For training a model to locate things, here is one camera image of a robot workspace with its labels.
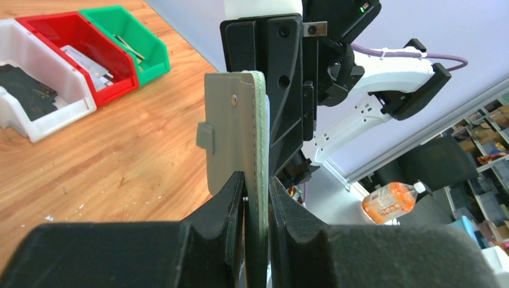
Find orange drink bottle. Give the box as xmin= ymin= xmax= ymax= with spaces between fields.
xmin=361 ymin=182 xmax=426 ymax=224

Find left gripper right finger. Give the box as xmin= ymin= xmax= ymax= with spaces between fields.
xmin=269 ymin=177 xmax=499 ymax=287

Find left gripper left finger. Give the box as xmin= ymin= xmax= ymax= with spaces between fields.
xmin=1 ymin=172 xmax=245 ymax=287

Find storage shelves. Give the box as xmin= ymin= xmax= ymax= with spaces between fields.
xmin=397 ymin=91 xmax=509 ymax=251

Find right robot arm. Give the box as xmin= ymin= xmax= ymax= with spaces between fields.
xmin=220 ymin=1 xmax=451 ymax=187

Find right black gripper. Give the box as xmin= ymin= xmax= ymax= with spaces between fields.
xmin=220 ymin=14 xmax=327 ymax=176

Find white plastic bin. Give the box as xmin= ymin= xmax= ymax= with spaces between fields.
xmin=1 ymin=19 xmax=97 ymax=142

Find white cards in red bin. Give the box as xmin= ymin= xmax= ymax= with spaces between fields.
xmin=60 ymin=45 xmax=113 ymax=91

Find black cards in white bin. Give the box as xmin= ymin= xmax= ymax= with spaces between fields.
xmin=1 ymin=64 xmax=58 ymax=121

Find red plastic bin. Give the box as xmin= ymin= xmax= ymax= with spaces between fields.
xmin=16 ymin=11 xmax=140 ymax=108

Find gold cards in green bin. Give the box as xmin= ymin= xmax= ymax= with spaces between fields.
xmin=113 ymin=35 xmax=145 ymax=70

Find green plastic bin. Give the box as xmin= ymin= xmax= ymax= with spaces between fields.
xmin=79 ymin=5 xmax=171 ymax=86

